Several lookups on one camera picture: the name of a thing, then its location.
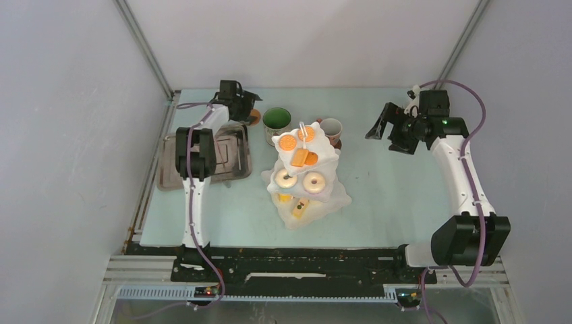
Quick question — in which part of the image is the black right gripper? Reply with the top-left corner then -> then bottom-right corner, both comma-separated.
366,103 -> 426,155

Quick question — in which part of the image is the light brown round coaster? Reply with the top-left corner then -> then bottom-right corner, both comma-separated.
246,109 -> 261,126

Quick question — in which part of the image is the green-inside floral mug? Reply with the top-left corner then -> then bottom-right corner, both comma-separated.
262,107 -> 291,146

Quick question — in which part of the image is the pink mug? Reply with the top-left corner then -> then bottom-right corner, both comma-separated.
320,117 -> 343,147

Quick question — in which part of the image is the small orange round cookie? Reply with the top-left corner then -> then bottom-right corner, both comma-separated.
297,126 -> 315,143

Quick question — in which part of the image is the yellow square cake piece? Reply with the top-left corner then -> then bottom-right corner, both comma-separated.
290,148 -> 309,167

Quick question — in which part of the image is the white chocolate-hole donut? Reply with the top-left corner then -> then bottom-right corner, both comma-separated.
274,168 -> 297,189

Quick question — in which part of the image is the white frosted donut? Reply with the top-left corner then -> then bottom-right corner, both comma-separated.
302,171 -> 326,194

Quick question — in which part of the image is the white three-tier cake stand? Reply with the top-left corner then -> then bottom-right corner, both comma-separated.
261,120 -> 352,230

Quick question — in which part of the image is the yellow swirl roll cake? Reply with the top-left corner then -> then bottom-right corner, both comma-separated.
278,194 -> 293,203

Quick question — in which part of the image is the yellow cake with berries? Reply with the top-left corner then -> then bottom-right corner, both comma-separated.
291,198 -> 310,219

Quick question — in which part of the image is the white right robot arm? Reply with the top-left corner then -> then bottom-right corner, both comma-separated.
366,90 -> 511,282

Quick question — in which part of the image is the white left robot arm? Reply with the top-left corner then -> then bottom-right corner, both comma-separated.
175,80 -> 262,281

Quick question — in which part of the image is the metal serving tray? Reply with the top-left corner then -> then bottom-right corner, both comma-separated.
156,124 -> 252,192

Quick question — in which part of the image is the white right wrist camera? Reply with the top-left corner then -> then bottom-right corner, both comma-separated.
404,85 -> 421,118

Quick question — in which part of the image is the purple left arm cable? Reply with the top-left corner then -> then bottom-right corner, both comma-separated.
176,101 -> 225,312

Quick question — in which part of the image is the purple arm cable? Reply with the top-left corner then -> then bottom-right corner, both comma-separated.
418,80 -> 487,324
176,101 -> 225,312

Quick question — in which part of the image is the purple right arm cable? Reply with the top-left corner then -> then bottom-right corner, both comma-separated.
418,80 -> 487,324

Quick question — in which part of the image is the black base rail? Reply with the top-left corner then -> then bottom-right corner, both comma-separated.
171,247 -> 423,298

